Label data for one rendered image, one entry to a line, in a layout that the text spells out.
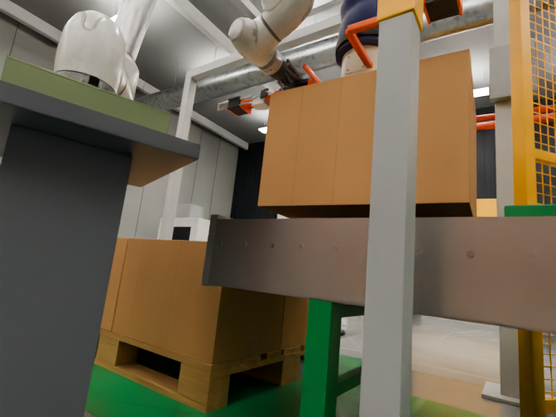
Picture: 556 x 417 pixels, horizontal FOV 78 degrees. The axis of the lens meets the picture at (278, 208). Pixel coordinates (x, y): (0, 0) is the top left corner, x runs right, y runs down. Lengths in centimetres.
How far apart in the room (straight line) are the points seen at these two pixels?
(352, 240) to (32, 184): 71
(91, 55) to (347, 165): 73
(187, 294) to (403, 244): 92
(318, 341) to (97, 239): 56
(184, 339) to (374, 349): 87
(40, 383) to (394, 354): 72
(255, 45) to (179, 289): 88
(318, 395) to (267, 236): 38
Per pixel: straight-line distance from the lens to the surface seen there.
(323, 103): 112
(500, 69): 228
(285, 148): 111
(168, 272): 141
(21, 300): 91
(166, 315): 140
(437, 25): 711
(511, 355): 203
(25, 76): 96
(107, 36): 112
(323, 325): 81
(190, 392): 132
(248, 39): 120
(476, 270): 72
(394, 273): 56
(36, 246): 91
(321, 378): 83
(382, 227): 58
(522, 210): 84
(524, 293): 72
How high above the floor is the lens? 45
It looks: 11 degrees up
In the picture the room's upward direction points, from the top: 6 degrees clockwise
